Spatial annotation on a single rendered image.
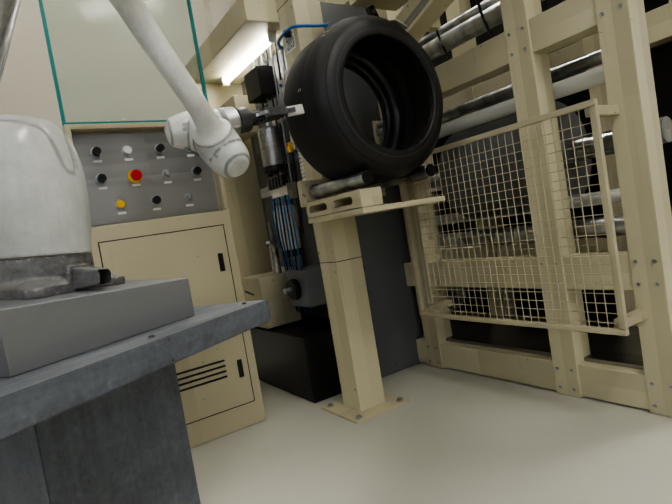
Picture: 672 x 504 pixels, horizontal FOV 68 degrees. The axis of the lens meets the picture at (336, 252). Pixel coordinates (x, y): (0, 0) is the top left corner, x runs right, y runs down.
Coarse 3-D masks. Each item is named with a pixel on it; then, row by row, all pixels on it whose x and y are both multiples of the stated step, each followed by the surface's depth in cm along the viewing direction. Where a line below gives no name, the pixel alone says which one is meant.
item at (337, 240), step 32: (288, 0) 194; (320, 32) 198; (288, 64) 202; (320, 224) 202; (352, 224) 202; (320, 256) 206; (352, 256) 201; (352, 288) 200; (352, 320) 200; (352, 352) 199; (352, 384) 202
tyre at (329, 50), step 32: (352, 32) 159; (384, 32) 166; (320, 64) 155; (352, 64) 191; (384, 64) 194; (416, 64) 185; (288, 96) 168; (320, 96) 155; (384, 96) 199; (416, 96) 193; (288, 128) 173; (320, 128) 158; (352, 128) 157; (384, 128) 201; (416, 128) 194; (320, 160) 170; (352, 160) 161; (384, 160) 164; (416, 160) 172
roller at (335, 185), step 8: (352, 176) 166; (360, 176) 161; (368, 176) 161; (320, 184) 185; (328, 184) 178; (336, 184) 174; (344, 184) 170; (352, 184) 166; (360, 184) 164; (312, 192) 188; (320, 192) 183; (328, 192) 180; (336, 192) 178
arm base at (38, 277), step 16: (48, 256) 80; (64, 256) 75; (80, 256) 77; (0, 272) 72; (16, 272) 72; (32, 272) 72; (48, 272) 73; (64, 272) 74; (80, 272) 75; (96, 272) 74; (0, 288) 71; (16, 288) 70; (32, 288) 69; (48, 288) 70; (64, 288) 73; (80, 288) 75
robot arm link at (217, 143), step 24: (120, 0) 110; (144, 24) 114; (144, 48) 117; (168, 48) 117; (168, 72) 118; (192, 96) 120; (216, 120) 125; (216, 144) 126; (240, 144) 129; (216, 168) 129; (240, 168) 130
